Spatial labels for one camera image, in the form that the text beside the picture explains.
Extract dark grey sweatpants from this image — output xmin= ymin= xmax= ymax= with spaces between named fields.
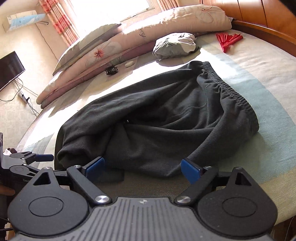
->
xmin=54 ymin=61 xmax=259 ymax=177

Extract person's left hand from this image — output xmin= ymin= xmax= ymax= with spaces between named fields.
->
xmin=0 ymin=184 xmax=15 ymax=196

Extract white power strip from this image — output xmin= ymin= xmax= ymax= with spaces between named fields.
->
xmin=18 ymin=91 xmax=30 ymax=104

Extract black flat television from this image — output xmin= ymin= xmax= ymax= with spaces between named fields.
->
xmin=0 ymin=51 xmax=25 ymax=90

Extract black hair claw clip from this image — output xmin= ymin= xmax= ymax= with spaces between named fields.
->
xmin=105 ymin=66 xmax=118 ymax=76

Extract white earbud case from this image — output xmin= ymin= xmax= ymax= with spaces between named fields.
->
xmin=125 ymin=61 xmax=134 ymax=68

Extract grey floral pillow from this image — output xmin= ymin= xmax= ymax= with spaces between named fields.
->
xmin=52 ymin=23 xmax=122 ymax=76

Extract grey bundled cloth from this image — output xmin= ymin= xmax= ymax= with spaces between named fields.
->
xmin=152 ymin=33 xmax=199 ymax=60

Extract red striped curtain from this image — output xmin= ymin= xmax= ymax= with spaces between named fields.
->
xmin=38 ymin=0 xmax=79 ymax=47

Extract pink floral folded quilt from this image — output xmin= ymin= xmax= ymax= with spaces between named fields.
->
xmin=36 ymin=4 xmax=232 ymax=108

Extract orange wooden headboard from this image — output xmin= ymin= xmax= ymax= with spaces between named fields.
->
xmin=202 ymin=1 xmax=295 ymax=56

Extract wall air conditioner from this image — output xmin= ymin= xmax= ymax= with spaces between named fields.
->
xmin=3 ymin=10 xmax=46 ymax=32

